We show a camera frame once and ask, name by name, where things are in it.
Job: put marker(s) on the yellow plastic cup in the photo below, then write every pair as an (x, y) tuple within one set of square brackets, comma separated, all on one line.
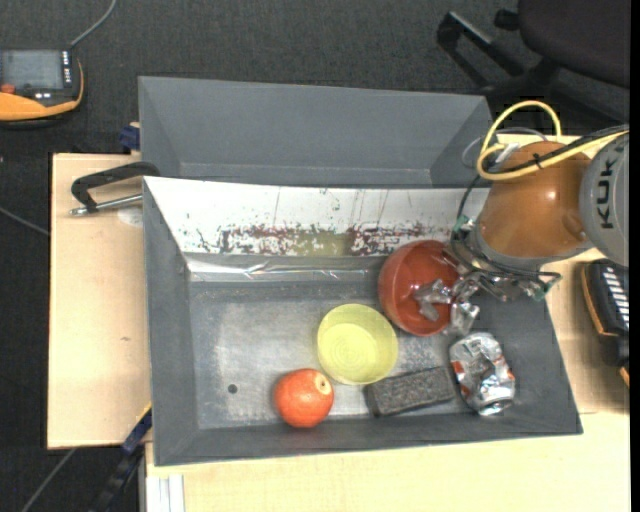
[(357, 345)]

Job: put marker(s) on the grey metal bin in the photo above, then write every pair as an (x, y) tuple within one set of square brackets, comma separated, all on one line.
[(260, 320)]

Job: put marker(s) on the red bowl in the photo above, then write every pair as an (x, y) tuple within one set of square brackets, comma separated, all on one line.
[(400, 285)]

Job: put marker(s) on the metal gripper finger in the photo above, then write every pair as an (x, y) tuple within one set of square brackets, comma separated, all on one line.
[(434, 296), (464, 312)]

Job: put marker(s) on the orange toy fruit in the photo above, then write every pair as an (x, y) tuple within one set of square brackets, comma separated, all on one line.
[(302, 399)]

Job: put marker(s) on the crushed silver can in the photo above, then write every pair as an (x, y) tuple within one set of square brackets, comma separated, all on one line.
[(482, 372)]

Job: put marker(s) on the pale wood board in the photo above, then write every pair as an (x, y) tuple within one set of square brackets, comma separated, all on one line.
[(95, 310)]

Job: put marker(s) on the dark grey sponge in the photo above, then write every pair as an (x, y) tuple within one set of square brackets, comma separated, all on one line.
[(410, 391)]

